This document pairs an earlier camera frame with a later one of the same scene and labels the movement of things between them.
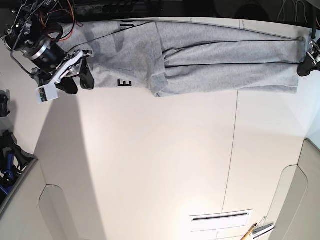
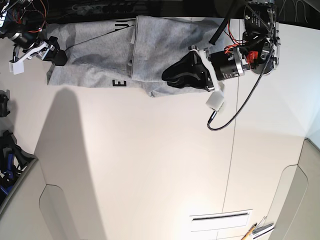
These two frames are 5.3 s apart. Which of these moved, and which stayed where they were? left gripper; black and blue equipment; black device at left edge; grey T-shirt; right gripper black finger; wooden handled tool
Moved: grey T-shirt; left gripper; right gripper black finger
Stayed: black and blue equipment; black device at left edge; wooden handled tool
